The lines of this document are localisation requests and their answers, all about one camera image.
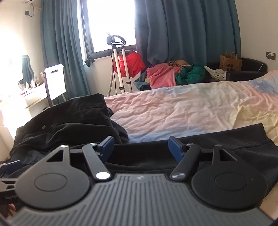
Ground black pants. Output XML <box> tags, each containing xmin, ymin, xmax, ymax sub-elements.
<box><xmin>1</xmin><ymin>94</ymin><xmax>277</xmax><ymax>190</ymax></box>

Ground pastel bed sheet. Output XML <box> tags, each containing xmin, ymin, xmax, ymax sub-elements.
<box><xmin>105</xmin><ymin>70</ymin><xmax>277</xmax><ymax>143</ymax></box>

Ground pink garment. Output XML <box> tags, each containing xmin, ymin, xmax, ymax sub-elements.
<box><xmin>146</xmin><ymin>63</ymin><xmax>182</xmax><ymax>89</ymax></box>

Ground green garment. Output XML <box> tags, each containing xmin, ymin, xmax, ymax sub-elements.
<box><xmin>175</xmin><ymin>62</ymin><xmax>206</xmax><ymax>85</ymax></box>

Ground white desk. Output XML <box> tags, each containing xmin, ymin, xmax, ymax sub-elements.
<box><xmin>1</xmin><ymin>84</ymin><xmax>50</xmax><ymax>124</ymax></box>

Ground white garment on armchair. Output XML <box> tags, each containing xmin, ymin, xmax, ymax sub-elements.
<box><xmin>204</xmin><ymin>65</ymin><xmax>227</xmax><ymax>81</ymax></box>

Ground red garment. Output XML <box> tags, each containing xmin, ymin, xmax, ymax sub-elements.
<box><xmin>118</xmin><ymin>51</ymin><xmax>146</xmax><ymax>78</ymax></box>

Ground brown paper bag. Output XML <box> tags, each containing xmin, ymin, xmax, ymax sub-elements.
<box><xmin>220</xmin><ymin>50</ymin><xmax>243</xmax><ymax>72</ymax></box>

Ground teal item on desk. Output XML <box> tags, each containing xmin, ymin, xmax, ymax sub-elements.
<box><xmin>22</xmin><ymin>55</ymin><xmax>34</xmax><ymax>84</ymax></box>

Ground garment steamer stand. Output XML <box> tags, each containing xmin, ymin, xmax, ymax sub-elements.
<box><xmin>107</xmin><ymin>34</ymin><xmax>132</xmax><ymax>93</ymax></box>

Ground black armchair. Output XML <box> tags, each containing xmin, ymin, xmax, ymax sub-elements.
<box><xmin>202</xmin><ymin>57</ymin><xmax>268</xmax><ymax>83</ymax></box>

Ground teal curtain left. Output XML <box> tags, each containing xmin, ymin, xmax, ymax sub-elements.
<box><xmin>41</xmin><ymin>1</ymin><xmax>90</xmax><ymax>99</ymax></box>

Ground blue-grey curtain right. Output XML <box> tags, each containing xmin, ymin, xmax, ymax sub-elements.
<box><xmin>135</xmin><ymin>0</ymin><xmax>241</xmax><ymax>66</ymax></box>

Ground white chair black frame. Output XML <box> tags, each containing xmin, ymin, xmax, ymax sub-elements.
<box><xmin>43</xmin><ymin>64</ymin><xmax>66</xmax><ymax>107</ymax></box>

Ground wall socket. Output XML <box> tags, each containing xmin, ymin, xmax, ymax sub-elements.
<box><xmin>266</xmin><ymin>51</ymin><xmax>276</xmax><ymax>61</ymax></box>

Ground window frame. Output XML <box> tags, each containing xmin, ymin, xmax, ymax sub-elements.
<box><xmin>80</xmin><ymin>0</ymin><xmax>136</xmax><ymax>59</ymax></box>

